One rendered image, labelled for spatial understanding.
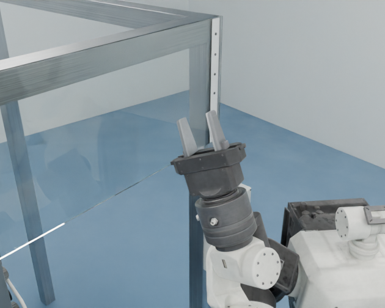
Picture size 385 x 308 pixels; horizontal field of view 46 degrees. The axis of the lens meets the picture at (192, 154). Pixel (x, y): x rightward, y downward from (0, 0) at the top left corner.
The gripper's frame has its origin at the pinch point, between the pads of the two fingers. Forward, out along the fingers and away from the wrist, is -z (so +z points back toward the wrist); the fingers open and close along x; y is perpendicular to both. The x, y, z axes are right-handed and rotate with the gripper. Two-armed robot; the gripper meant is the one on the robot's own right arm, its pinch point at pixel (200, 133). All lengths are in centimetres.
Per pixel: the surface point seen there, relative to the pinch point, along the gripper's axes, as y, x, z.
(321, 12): -354, -43, -22
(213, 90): -47, -18, -3
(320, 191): -275, -61, 112
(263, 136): -352, -123, 75
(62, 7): -57, -66, -41
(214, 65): -47, -15, -9
